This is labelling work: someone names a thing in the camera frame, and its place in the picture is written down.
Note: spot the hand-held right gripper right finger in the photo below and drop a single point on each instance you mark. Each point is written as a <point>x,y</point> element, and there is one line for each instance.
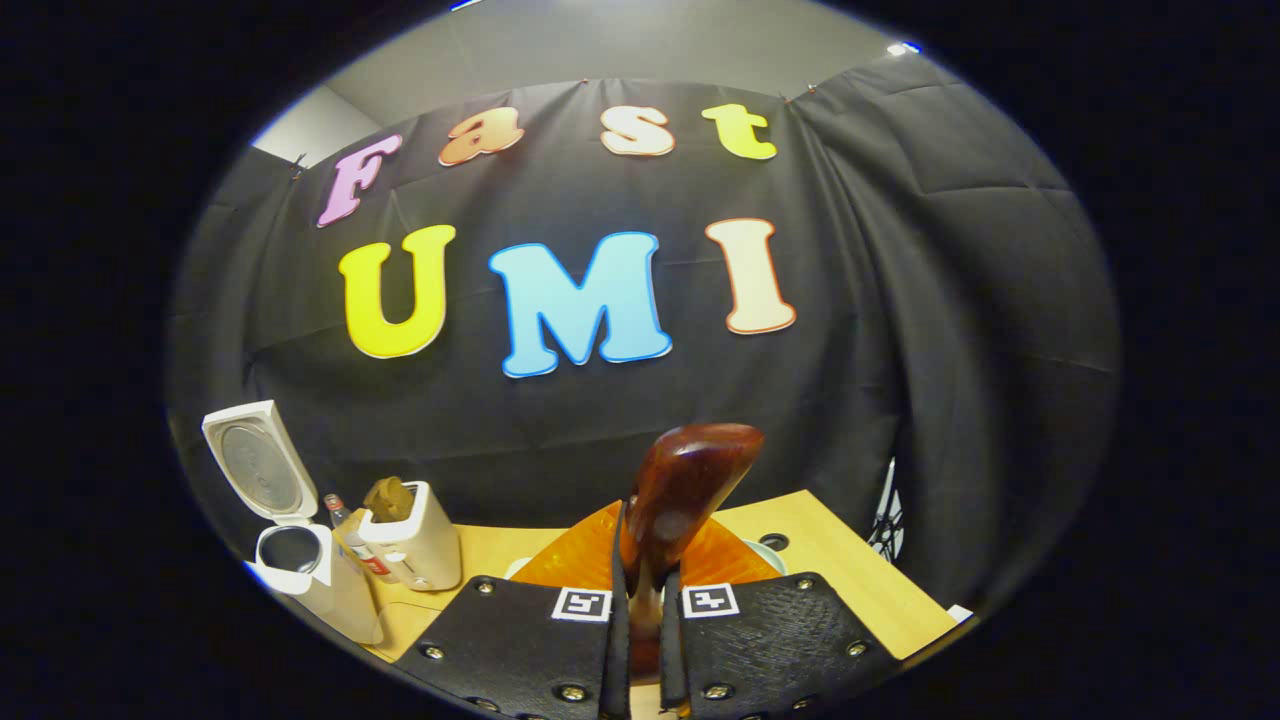
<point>672,650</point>

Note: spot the white rice cooker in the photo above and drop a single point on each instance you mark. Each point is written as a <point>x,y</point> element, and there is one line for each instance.
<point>300,570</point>

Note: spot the pale green plate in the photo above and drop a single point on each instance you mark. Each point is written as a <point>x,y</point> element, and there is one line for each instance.
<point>765,560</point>

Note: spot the brown toast slice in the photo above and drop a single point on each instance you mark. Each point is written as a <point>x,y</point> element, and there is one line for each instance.
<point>403,495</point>
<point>378,498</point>

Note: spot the glass bottle red cap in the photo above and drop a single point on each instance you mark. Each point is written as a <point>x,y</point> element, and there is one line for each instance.
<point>345,530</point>

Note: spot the black table grommet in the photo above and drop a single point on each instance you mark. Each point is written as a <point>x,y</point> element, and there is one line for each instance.
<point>773,542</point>

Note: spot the black backdrop cloth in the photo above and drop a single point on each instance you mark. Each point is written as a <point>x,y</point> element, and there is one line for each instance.
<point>850,350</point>

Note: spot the white toaster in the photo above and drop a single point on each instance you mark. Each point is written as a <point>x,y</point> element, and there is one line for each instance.
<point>425,545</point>

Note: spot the white paper sheet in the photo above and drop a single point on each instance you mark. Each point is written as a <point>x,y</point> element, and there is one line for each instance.
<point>958,613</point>

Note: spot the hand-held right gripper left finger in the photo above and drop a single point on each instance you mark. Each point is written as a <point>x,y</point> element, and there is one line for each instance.
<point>618,640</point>

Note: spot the brown wooden spoon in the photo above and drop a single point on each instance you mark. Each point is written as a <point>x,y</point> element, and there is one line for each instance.
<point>690,490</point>

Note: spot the small ceiling light panel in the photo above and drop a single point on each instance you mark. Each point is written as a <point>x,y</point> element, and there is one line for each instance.
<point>902,48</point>

